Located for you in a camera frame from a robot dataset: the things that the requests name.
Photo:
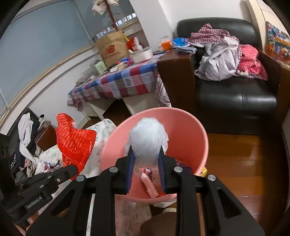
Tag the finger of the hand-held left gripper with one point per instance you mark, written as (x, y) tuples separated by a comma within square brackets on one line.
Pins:
[(65, 172)]

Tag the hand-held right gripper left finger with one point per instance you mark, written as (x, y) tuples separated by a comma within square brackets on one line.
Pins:
[(130, 168)]

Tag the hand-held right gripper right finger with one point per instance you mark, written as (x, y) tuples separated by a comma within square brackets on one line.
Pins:
[(162, 172)]

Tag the red snack wrapper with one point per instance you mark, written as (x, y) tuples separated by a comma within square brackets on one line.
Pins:
[(72, 143)]

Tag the clear plastic bag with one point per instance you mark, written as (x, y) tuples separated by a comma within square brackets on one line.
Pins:
[(145, 140)]

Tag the pink plastic bin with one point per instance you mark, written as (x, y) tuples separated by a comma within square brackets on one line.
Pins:
[(181, 136)]

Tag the orange white snack wrapper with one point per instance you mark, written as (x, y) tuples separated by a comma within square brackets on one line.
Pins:
[(149, 186)]

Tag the wooden side table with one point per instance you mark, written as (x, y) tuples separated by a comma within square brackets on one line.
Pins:
[(45, 138)]

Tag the navy printed garment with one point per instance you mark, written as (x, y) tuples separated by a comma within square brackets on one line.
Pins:
[(15, 158)]

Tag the dark brown rounded object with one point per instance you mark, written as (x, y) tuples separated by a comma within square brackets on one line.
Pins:
[(156, 224)]

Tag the pile of clothes left sofa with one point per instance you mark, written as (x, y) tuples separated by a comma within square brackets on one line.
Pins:
[(36, 122)]

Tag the white table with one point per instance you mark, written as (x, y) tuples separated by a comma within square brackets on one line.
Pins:
[(95, 109), (140, 104)]

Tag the checkered heart tablecloth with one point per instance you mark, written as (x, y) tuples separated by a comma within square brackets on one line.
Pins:
[(117, 84)]

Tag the dark wooden cabinet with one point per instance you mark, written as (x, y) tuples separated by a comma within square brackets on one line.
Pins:
[(176, 79)]

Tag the clear plastic packaging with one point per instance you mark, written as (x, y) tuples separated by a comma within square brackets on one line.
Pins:
[(88, 76)]

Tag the black leather armchair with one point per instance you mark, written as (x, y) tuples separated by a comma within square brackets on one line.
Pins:
[(237, 104)]

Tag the green carton box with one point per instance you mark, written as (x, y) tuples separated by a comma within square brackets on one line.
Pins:
[(100, 67)]

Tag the white bowl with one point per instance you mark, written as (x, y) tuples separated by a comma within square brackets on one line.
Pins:
[(141, 55)]

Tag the brown paper bag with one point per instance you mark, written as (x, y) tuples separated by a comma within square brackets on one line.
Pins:
[(113, 50)]

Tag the red gift bag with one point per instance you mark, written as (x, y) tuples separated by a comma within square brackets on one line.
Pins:
[(131, 44)]

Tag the grey white garment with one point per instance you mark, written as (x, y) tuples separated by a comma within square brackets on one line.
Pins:
[(217, 61)]

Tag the light blue cloth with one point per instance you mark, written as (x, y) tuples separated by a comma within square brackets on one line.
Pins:
[(185, 49)]

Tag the orange tissue box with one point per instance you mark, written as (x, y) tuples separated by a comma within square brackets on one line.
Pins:
[(166, 46)]

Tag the frosted window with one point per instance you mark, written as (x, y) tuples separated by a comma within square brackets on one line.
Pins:
[(45, 45)]

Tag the blue snack packet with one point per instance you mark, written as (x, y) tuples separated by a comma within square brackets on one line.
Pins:
[(180, 42)]

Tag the pink red garment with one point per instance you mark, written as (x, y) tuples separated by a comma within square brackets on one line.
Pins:
[(251, 59)]

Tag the red checkered garment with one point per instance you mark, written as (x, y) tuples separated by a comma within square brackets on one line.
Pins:
[(208, 34)]

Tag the wooden side cabinet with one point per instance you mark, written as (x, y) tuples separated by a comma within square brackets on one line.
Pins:
[(284, 90)]

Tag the wooden coat rack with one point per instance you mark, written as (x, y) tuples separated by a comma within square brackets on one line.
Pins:
[(113, 20)]

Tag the white hanging cloth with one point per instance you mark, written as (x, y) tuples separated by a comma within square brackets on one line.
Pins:
[(97, 8)]

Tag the colourful cartoon picture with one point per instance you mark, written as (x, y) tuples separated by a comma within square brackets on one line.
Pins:
[(278, 43)]

